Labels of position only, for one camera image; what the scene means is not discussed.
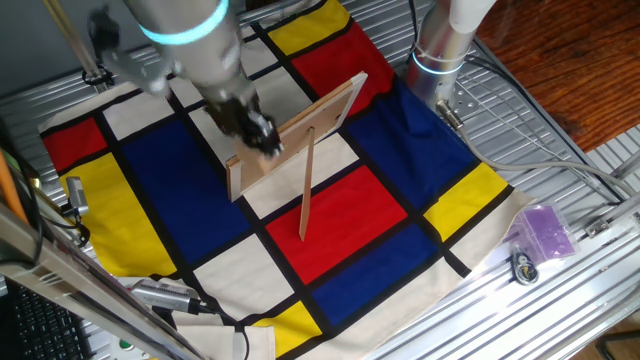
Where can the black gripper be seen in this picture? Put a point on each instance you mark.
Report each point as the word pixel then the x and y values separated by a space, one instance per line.
pixel 232 115

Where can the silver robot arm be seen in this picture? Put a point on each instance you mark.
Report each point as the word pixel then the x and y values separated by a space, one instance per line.
pixel 195 45

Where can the colourful checked cloth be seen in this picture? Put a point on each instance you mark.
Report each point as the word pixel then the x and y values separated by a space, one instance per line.
pixel 340 220

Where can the black pole clamp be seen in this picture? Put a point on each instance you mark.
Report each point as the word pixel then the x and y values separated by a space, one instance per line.
pixel 97 77

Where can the thin metal pole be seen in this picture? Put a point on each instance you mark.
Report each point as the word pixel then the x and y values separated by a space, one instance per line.
pixel 75 40

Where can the white box with green button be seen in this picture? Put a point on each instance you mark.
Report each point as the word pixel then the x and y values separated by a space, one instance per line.
pixel 125 347

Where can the orange rod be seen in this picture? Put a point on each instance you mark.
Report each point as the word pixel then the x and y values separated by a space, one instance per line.
pixel 9 187

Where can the black keyboard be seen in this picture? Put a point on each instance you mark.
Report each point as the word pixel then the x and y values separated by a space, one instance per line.
pixel 40 325

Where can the clear box with purple content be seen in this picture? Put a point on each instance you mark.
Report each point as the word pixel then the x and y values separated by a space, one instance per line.
pixel 542 232

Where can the wooden picture frame with stand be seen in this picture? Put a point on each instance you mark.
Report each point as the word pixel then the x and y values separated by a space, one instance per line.
pixel 320 117

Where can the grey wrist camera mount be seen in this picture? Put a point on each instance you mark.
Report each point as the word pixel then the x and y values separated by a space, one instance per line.
pixel 135 65

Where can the silver camera on bracket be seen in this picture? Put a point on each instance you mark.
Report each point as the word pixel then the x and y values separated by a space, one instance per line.
pixel 160 295

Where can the small white camera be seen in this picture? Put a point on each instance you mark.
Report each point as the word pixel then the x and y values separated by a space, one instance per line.
pixel 77 192

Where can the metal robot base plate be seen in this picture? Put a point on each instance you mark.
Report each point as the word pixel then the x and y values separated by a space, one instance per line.
pixel 467 102

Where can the aluminium frame bar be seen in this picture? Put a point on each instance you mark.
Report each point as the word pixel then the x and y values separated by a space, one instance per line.
pixel 50 270

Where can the small metal corner bracket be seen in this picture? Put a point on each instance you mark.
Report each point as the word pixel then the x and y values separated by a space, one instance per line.
pixel 597 227

